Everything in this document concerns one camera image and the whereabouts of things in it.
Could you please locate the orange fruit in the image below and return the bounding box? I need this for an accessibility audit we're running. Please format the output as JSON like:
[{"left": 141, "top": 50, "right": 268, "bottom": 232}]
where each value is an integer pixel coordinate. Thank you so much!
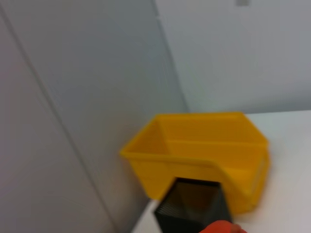
[{"left": 198, "top": 219, "right": 248, "bottom": 233}]

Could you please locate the black mesh pen holder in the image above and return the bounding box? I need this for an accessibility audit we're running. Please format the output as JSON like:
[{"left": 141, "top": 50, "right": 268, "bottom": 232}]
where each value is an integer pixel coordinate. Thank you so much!
[{"left": 153, "top": 177, "right": 234, "bottom": 233}]

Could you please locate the yellow plastic bin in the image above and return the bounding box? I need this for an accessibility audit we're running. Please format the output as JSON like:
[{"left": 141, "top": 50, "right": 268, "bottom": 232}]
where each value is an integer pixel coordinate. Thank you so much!
[{"left": 119, "top": 111, "right": 270, "bottom": 214}]

